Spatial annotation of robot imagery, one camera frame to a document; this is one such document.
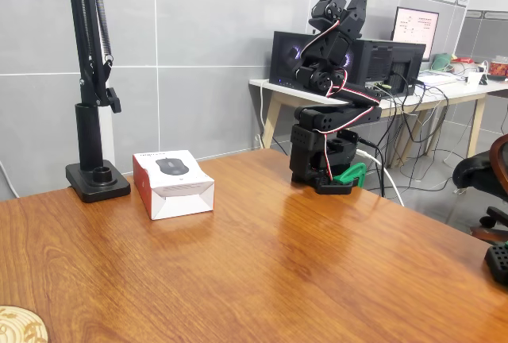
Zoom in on green table clamp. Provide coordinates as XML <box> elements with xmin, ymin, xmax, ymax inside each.
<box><xmin>332</xmin><ymin>161</ymin><xmax>368</xmax><ymax>190</ymax></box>

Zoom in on orange white mouse box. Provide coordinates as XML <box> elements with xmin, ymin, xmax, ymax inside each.
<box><xmin>132</xmin><ymin>148</ymin><xmax>216</xmax><ymax>222</ymax></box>

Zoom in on white wall cable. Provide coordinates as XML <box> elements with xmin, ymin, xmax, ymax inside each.
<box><xmin>0</xmin><ymin>159</ymin><xmax>21</xmax><ymax>199</ymax></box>

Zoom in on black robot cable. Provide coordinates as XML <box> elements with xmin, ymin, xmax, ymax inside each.
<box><xmin>356</xmin><ymin>136</ymin><xmax>389</xmax><ymax>198</ymax></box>

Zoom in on black office chair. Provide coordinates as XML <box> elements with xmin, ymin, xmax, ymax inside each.
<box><xmin>452</xmin><ymin>133</ymin><xmax>508</xmax><ymax>245</ymax></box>

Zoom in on white table leg cable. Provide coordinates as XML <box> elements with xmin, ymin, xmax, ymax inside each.
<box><xmin>256</xmin><ymin>79</ymin><xmax>267</xmax><ymax>149</ymax></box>

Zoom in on black computer case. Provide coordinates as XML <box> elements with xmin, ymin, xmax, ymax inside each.
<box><xmin>268</xmin><ymin>30</ymin><xmax>428</xmax><ymax>97</ymax></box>

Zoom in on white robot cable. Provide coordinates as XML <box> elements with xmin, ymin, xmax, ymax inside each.
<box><xmin>356</xmin><ymin>148</ymin><xmax>406</xmax><ymax>208</ymax></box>

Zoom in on round wooden coaster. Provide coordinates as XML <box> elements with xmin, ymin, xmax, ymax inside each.
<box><xmin>0</xmin><ymin>304</ymin><xmax>50</xmax><ymax>343</ymax></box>

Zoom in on white table wooden legs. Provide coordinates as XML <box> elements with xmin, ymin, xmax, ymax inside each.
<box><xmin>248</xmin><ymin>71</ymin><xmax>508</xmax><ymax>169</ymax></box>

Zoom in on red box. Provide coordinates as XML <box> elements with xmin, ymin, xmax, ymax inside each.
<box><xmin>487</xmin><ymin>60</ymin><xmax>508</xmax><ymax>79</ymax></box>

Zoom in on green bag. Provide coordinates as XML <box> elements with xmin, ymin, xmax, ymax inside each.
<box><xmin>430</xmin><ymin>52</ymin><xmax>454</xmax><ymax>71</ymax></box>

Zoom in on computer monitor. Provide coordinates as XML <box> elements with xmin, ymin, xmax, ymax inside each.
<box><xmin>390</xmin><ymin>6</ymin><xmax>441</xmax><ymax>62</ymax></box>

